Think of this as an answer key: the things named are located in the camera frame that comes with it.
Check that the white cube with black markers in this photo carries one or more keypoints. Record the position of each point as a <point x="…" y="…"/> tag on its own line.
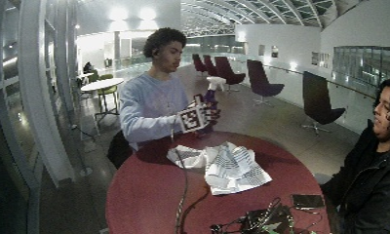
<point x="195" y="118"/>

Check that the white round cafe table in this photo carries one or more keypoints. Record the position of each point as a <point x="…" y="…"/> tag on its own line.
<point x="102" y="84"/>

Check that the metal post with round base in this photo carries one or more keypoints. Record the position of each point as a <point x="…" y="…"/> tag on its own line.
<point x="86" y="171"/>

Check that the green cafe chair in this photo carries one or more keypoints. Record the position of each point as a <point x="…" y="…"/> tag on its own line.
<point x="94" y="76"/>
<point x="109" y="90"/>

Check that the purple high-back swivel chair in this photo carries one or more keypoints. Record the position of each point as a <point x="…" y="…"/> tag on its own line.
<point x="198" y="64"/>
<point x="227" y="70"/>
<point x="210" y="66"/>
<point x="260" y="79"/>

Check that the person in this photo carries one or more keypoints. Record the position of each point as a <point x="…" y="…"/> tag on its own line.
<point x="373" y="182"/>
<point x="89" y="67"/>
<point x="153" y="104"/>

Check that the dark high-back swivel chair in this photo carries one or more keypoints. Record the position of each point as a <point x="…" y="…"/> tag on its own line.
<point x="317" y="100"/>

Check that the framed wall picture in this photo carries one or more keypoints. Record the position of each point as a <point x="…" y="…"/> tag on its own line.
<point x="262" y="49"/>
<point x="275" y="51"/>

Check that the white striped cloth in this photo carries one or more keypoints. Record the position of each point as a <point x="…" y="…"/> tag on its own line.
<point x="187" y="156"/>
<point x="236" y="169"/>

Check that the black smartphone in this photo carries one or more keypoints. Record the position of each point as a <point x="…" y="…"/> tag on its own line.
<point x="308" y="201"/>

